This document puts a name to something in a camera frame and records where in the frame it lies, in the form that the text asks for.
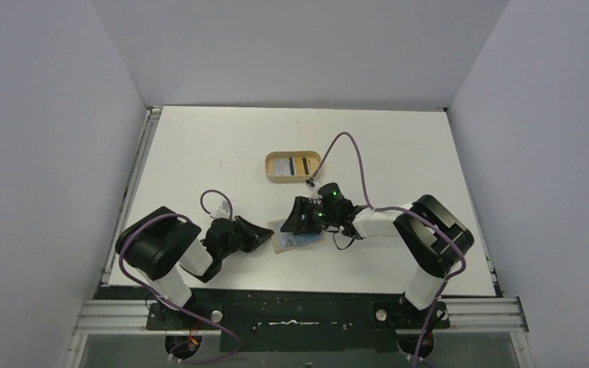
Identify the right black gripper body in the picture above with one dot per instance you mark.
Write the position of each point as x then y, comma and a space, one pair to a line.
304, 217

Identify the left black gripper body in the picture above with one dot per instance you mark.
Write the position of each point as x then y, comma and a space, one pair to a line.
241, 232

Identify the beige leather card holder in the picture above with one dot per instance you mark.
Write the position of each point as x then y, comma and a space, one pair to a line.
275, 226

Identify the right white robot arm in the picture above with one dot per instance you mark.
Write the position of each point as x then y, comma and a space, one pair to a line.
435, 238

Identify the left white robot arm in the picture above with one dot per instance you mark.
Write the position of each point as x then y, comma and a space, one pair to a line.
164, 242

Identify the yellow striped card in tray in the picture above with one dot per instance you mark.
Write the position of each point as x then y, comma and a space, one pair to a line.
301, 166

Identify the white striped card in tray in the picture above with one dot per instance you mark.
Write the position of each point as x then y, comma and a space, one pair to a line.
283, 167

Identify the oval wooden tray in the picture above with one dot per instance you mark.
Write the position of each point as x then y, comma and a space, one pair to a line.
313, 156

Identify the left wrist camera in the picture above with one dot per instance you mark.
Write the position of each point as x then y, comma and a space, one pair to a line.
221, 208

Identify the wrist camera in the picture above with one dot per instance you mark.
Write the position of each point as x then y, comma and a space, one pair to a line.
221, 208
314, 185

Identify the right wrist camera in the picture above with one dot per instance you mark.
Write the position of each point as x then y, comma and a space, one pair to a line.
314, 185

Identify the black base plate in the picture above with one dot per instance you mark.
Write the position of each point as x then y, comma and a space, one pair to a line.
296, 322

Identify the left side aluminium rail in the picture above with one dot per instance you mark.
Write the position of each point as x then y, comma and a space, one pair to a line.
148, 129

